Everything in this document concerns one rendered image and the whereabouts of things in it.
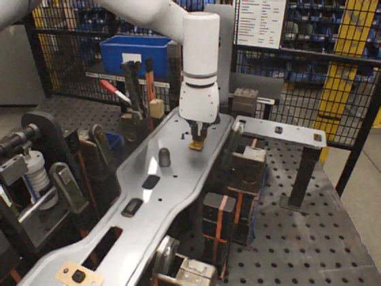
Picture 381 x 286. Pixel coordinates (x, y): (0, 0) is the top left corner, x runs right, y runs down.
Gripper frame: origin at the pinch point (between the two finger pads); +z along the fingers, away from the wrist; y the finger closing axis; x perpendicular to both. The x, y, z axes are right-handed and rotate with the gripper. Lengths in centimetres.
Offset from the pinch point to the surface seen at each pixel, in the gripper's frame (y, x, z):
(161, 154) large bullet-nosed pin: -5.1, -13.9, -0.4
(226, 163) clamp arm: 10.1, -7.3, 3.1
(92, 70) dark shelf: -65, 34, 0
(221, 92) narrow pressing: -0.8, 26.7, -1.2
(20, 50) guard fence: -232, 120, 24
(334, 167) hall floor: 76, 145, 103
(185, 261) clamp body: 11.5, -39.1, -1.2
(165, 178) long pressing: -2.3, -17.7, 3.3
